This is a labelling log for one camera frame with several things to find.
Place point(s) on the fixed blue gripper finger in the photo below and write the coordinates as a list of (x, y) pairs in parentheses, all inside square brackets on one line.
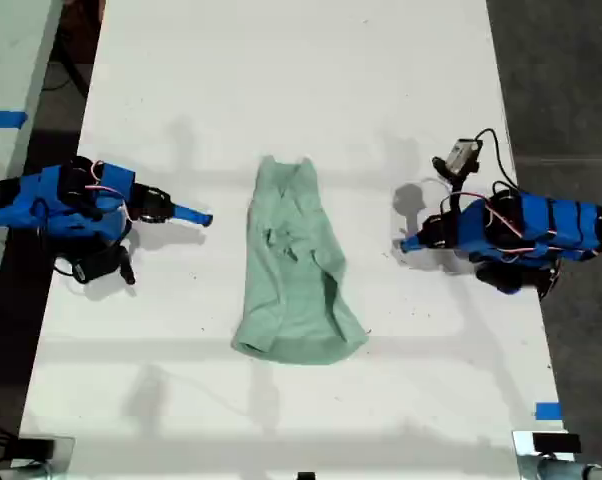
[(413, 240), (188, 211)]

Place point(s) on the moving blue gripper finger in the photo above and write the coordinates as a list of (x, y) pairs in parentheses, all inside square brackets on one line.
[(188, 220), (412, 248)]

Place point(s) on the pale green T-shirt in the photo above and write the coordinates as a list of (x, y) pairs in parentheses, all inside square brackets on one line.
[(296, 270)]

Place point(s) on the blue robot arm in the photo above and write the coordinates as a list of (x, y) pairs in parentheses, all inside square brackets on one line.
[(46, 200), (531, 227)]

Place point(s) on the long blue tape strip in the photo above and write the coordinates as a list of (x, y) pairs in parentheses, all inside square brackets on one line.
[(1, 120)]

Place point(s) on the pale side table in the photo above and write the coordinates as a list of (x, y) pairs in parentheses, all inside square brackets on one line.
[(11, 60)]

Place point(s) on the short blue tape piece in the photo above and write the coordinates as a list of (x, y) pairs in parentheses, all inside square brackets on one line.
[(548, 411)]

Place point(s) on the small black edge clip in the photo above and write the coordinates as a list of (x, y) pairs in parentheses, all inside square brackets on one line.
[(306, 476)]

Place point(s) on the grey metal pipe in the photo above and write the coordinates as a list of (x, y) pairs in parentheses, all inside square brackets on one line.
[(581, 471)]

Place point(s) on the black camera stalk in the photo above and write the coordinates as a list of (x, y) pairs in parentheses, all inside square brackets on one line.
[(456, 182), (127, 265)]

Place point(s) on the grey gripper camera box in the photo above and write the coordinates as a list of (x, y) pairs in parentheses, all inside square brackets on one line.
[(463, 156)]

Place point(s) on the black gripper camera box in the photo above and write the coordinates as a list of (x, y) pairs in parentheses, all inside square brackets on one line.
[(97, 266)]

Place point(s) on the metal corner bracket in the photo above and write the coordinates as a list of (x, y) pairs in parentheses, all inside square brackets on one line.
[(523, 450), (63, 452)]

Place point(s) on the black box on bracket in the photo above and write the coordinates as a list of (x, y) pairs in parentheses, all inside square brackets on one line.
[(556, 443), (37, 448)]

